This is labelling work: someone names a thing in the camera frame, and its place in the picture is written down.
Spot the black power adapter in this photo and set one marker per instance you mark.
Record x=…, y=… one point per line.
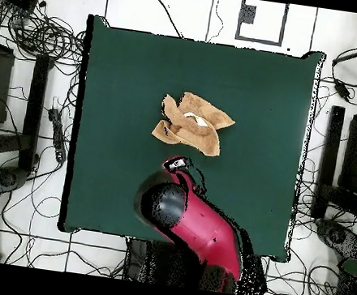
x=342, y=88

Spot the black stand bar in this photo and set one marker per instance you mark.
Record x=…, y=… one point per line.
x=329, y=159
x=34, y=111

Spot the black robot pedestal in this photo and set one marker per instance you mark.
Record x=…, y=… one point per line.
x=155, y=262

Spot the black power strip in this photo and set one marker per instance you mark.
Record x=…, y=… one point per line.
x=57, y=133

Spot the dark green table cloth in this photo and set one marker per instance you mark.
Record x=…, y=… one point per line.
x=125, y=81

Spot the tan terry towel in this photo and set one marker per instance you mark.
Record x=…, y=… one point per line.
x=196, y=137

